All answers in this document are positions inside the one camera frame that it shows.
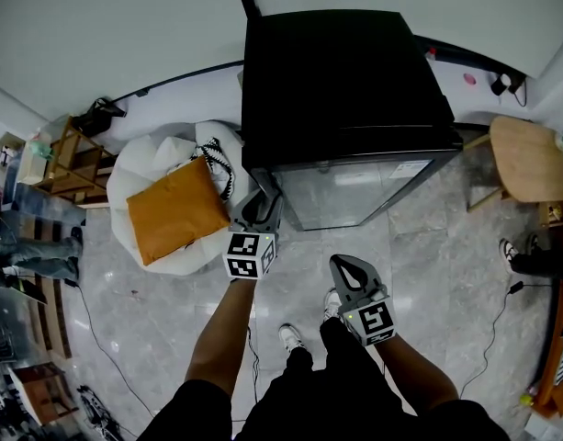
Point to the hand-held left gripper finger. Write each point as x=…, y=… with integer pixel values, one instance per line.
x=240, y=209
x=278, y=214

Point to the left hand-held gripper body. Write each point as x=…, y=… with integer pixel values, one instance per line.
x=244, y=255

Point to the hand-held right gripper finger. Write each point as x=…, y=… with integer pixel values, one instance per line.
x=372, y=283
x=337, y=287

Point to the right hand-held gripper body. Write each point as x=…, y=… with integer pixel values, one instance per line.
x=373, y=322

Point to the black mini fridge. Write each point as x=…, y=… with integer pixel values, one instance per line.
x=336, y=85

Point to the person's right forearm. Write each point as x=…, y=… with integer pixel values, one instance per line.
x=414, y=375

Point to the person's left forearm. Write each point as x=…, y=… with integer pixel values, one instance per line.
x=221, y=338

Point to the person's right white shoe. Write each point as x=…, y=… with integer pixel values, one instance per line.
x=332, y=303

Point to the person's white shoe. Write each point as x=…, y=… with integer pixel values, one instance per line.
x=332, y=303
x=290, y=338

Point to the orange cushion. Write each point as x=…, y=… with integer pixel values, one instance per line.
x=175, y=209

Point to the person's left white shoe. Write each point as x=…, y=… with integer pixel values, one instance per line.
x=290, y=338

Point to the person's black clothing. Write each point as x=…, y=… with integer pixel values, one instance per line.
x=336, y=398

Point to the white beanbag chair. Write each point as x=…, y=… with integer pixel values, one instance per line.
x=138, y=163

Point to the black handbag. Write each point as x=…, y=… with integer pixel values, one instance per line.
x=95, y=120

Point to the yellow ball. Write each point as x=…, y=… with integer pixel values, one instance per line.
x=526, y=400

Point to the wooden shelf rack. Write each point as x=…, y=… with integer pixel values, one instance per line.
x=74, y=163

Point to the round wooden side table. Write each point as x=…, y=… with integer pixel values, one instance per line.
x=529, y=163

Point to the brown striped rug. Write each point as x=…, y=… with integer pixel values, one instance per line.
x=53, y=320

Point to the green plastic bottle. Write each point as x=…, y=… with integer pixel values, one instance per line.
x=43, y=147

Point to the white box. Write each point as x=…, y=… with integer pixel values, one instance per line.
x=30, y=166

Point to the black device on floor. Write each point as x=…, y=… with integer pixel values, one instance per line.
x=97, y=414

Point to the red label plastic bottle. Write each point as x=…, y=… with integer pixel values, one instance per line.
x=431, y=53

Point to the pink round disc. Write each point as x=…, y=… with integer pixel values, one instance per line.
x=469, y=78

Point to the white roller blind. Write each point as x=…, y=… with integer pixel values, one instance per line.
x=423, y=3
x=102, y=30

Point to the black cup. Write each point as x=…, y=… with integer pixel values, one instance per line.
x=498, y=85

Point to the cardboard box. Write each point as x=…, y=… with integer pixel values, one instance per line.
x=10, y=141

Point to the brown wooden crate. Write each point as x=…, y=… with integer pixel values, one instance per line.
x=44, y=395

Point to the glossy dark table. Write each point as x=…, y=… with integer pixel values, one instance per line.
x=10, y=324

